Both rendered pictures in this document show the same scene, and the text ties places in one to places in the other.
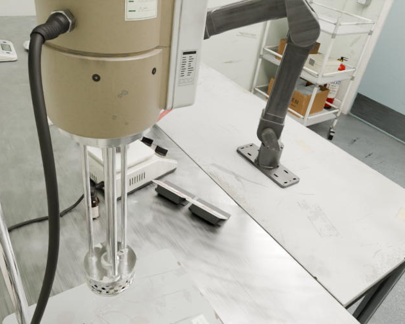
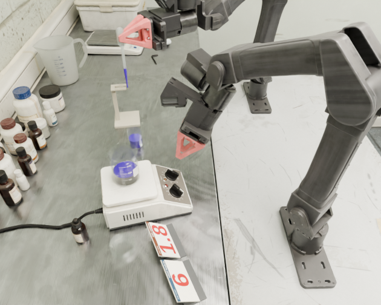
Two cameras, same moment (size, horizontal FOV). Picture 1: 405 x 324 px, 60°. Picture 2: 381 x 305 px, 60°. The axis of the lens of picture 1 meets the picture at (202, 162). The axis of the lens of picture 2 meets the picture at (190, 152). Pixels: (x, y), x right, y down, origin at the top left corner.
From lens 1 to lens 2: 43 cm
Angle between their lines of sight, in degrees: 31
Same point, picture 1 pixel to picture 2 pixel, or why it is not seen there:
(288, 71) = (329, 147)
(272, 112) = (306, 190)
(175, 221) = (145, 278)
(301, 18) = (344, 85)
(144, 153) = (144, 193)
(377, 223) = not seen: outside the picture
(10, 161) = (65, 158)
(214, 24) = (242, 67)
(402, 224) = not seen: outside the picture
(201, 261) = not seen: outside the picture
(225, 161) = (255, 219)
